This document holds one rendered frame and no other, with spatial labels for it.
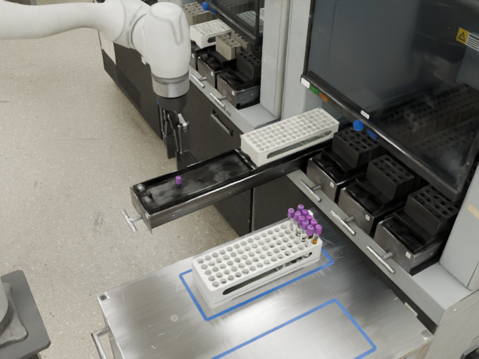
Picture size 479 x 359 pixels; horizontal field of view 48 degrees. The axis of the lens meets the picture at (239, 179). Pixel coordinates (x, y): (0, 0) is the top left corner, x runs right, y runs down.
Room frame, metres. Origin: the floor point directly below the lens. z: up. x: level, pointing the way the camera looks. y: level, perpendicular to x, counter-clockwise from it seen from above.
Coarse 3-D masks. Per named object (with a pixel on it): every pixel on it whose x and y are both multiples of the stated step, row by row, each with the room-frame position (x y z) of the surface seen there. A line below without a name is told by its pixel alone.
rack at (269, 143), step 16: (320, 112) 1.41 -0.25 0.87; (272, 128) 1.32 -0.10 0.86; (288, 128) 1.32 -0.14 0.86; (304, 128) 1.33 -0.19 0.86; (320, 128) 1.33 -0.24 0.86; (336, 128) 1.35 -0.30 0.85; (256, 144) 1.24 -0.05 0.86; (272, 144) 1.25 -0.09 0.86; (288, 144) 1.25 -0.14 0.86; (304, 144) 1.31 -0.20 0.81; (256, 160) 1.21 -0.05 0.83; (272, 160) 1.22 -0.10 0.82
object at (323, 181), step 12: (324, 156) 1.26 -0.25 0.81; (312, 168) 1.23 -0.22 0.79; (324, 168) 1.20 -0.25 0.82; (336, 168) 1.21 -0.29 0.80; (300, 180) 1.21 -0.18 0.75; (312, 180) 1.22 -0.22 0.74; (324, 180) 1.18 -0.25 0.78; (336, 180) 1.15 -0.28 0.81; (348, 180) 1.16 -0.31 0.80; (312, 192) 1.16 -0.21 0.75; (324, 192) 1.17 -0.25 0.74; (336, 192) 1.14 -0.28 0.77
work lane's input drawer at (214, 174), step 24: (192, 168) 1.20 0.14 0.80; (216, 168) 1.20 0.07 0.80; (240, 168) 1.20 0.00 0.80; (264, 168) 1.20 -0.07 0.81; (288, 168) 1.23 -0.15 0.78; (144, 192) 1.08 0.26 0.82; (168, 192) 1.09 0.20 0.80; (192, 192) 1.08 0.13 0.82; (216, 192) 1.10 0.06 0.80; (240, 192) 1.15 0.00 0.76; (144, 216) 1.03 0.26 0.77; (168, 216) 1.02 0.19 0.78
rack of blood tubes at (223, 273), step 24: (240, 240) 0.85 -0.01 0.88; (264, 240) 0.86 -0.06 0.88; (288, 240) 0.86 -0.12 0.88; (312, 240) 0.86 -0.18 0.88; (192, 264) 0.78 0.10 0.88; (216, 264) 0.78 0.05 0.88; (240, 264) 0.78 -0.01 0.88; (264, 264) 0.79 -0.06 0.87; (288, 264) 0.82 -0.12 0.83; (216, 288) 0.71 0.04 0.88; (240, 288) 0.74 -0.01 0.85
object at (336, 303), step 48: (336, 240) 0.91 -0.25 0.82; (144, 288) 0.75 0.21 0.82; (192, 288) 0.76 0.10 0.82; (288, 288) 0.76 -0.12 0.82; (336, 288) 0.76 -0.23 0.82; (384, 288) 0.77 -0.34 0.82; (96, 336) 0.65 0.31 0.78; (144, 336) 0.63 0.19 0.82; (192, 336) 0.63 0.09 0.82; (240, 336) 0.63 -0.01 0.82; (288, 336) 0.64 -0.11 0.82; (336, 336) 0.64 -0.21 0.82; (384, 336) 0.64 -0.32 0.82; (432, 336) 0.64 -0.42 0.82
